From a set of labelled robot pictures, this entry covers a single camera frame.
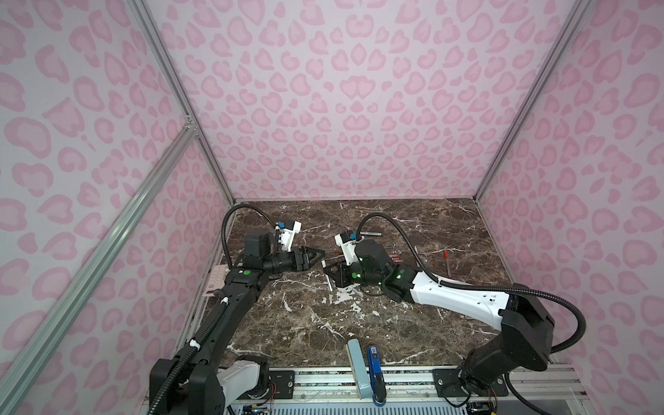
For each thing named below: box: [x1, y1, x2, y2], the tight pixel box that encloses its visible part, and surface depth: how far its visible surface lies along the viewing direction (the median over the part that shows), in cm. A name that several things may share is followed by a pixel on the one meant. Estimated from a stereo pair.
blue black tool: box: [366, 345, 387, 407], surface depth 73 cm
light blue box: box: [345, 338, 373, 400], surface depth 74 cm
